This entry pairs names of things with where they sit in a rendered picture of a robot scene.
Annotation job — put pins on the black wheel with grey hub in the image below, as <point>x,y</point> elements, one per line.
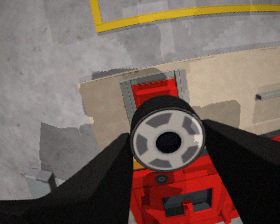
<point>162,114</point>

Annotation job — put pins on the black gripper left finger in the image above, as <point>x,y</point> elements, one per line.
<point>100,193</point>

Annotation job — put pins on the yellow rectangular outline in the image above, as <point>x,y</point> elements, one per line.
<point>149,17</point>

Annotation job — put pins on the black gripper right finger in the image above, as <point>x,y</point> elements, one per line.
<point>249,166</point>

